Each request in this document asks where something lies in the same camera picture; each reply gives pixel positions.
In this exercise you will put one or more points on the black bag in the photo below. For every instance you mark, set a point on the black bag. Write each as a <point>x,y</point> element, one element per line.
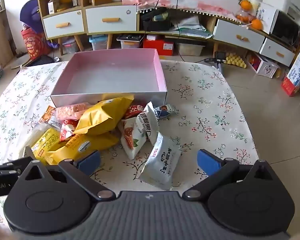
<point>155,26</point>

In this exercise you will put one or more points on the orange white snack packet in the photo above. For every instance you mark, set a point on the orange white snack packet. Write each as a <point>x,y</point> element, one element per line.
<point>48,113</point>

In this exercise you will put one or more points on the storage bin blue lid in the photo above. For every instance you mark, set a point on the storage bin blue lid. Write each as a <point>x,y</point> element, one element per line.
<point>98,42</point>

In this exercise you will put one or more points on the green yellow pouch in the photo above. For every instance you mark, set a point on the green yellow pouch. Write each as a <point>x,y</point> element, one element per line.
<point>161,16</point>

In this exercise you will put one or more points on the wooden shelf cabinet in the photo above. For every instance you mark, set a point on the wooden shelf cabinet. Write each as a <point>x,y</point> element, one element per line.
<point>83,17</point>

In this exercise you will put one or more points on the white packet green lettering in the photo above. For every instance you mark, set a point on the white packet green lettering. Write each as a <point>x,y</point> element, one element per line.
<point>148,122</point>

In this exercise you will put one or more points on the wooden low cabinet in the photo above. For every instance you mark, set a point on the wooden low cabinet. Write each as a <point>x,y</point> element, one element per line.
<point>211,26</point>

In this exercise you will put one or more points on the floral tablecloth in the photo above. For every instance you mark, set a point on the floral tablecloth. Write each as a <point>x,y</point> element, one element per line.
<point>202,105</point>

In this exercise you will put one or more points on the white printed floor carton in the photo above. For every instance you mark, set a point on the white printed floor carton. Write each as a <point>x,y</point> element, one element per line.
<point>265,67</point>

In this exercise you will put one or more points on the microwave oven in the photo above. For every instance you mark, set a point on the microwave oven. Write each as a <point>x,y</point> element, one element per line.
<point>285,27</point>

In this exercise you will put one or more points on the purple plush toy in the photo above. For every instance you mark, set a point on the purple plush toy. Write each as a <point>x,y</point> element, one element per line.
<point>31,15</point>

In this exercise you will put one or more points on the storage bin black lid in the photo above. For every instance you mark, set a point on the storage bin black lid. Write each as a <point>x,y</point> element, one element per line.
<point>130,41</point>

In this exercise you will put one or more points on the pink printed cloth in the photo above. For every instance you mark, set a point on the pink printed cloth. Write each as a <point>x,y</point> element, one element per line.
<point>190,3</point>

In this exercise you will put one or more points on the white packet red picture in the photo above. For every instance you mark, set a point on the white packet red picture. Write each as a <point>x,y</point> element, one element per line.
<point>131,140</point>

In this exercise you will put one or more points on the blue white red carton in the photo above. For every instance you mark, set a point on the blue white red carton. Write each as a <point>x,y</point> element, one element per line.
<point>298,70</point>

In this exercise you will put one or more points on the red white snack packet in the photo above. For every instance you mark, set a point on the red white snack packet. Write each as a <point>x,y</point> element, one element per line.
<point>67,130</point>

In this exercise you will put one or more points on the red gift bag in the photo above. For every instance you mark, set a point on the red gift bag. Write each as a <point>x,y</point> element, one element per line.
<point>33,45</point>

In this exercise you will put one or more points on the white packet monkey print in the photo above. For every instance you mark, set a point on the white packet monkey print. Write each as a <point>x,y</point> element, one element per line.
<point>160,165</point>

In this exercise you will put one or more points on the wide white drawer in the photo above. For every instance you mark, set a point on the wide white drawer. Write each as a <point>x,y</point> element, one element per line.
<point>230,30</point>

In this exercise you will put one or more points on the pile of paper bags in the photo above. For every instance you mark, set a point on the pile of paper bags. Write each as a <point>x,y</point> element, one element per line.
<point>190,27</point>

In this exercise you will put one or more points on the flat white box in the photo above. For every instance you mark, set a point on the flat white box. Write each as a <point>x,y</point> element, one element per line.
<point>153,37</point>

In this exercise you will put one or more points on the small white box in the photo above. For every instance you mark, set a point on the small white box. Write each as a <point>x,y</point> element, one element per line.
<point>52,7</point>

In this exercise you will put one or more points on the yellow egg tray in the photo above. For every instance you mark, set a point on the yellow egg tray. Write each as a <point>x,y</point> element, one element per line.
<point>236,60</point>

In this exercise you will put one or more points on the pink cardboard box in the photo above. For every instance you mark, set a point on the pink cardboard box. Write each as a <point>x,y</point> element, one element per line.
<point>110,72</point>

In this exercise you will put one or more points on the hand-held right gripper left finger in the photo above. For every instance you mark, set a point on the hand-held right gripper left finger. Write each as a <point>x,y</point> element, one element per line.
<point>90,161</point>

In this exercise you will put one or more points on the round grey board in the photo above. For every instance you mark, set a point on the round grey board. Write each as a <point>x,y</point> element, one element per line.
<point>18,63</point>

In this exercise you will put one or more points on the yellow packet red label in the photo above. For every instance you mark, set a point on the yellow packet red label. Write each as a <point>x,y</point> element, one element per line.
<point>46,140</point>

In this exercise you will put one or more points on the yellow packet oval label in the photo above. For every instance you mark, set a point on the yellow packet oval label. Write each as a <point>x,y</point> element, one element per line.
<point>72,150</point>

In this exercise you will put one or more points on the white paper roll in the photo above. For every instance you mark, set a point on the white paper roll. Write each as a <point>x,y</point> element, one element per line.
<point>254,3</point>

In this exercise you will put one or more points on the white blue printed carton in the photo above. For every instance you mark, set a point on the white blue printed carton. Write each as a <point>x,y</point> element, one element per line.
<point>266,17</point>

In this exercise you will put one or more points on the small white drawer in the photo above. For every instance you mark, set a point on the small white drawer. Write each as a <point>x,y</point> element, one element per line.
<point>270,47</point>

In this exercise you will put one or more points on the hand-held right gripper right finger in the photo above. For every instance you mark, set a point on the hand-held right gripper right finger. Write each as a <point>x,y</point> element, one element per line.
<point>208,162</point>

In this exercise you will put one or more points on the white drawer with sticker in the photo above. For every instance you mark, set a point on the white drawer with sticker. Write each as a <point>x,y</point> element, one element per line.
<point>110,11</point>

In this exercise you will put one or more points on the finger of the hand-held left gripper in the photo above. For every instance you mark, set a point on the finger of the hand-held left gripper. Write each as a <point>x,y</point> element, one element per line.
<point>10,166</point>

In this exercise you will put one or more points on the small blue snack packet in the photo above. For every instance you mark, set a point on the small blue snack packet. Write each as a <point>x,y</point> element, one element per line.
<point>165,110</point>

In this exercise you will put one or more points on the black grill pan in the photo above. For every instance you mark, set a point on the black grill pan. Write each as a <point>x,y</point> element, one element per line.
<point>42,60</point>

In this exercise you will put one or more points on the glass jar of oranges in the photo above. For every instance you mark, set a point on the glass jar of oranges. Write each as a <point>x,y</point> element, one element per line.
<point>242,16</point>

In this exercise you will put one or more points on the pink snack packet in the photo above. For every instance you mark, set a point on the pink snack packet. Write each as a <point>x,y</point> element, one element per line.
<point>70,111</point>

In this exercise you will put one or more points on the white storage bin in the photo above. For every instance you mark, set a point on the white storage bin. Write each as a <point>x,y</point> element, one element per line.
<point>191,50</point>

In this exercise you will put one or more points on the orange with leaves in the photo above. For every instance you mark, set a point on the orange with leaves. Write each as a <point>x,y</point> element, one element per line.
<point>245,5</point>

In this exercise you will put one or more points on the clear storage bin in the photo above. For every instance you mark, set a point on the clear storage bin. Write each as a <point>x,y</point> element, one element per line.
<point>70,46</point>

